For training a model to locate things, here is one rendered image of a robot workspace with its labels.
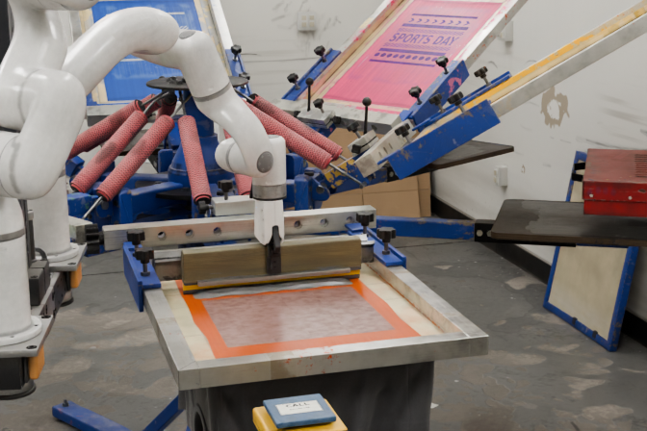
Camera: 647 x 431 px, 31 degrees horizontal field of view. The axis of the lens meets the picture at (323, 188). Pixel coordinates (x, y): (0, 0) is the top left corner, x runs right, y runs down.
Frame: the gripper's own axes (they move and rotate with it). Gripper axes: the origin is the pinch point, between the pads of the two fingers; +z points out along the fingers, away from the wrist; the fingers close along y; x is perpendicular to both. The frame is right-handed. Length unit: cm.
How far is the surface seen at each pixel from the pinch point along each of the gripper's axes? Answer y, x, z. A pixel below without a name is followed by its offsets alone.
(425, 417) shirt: 44, 20, 21
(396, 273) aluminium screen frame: 10.6, 25.9, 2.0
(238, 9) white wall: -419, 79, -29
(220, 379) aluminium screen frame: 53, -22, 5
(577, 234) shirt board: -21, 87, 6
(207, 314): 14.8, -17.2, 5.5
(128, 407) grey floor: -166, -18, 101
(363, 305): 19.4, 15.5, 5.5
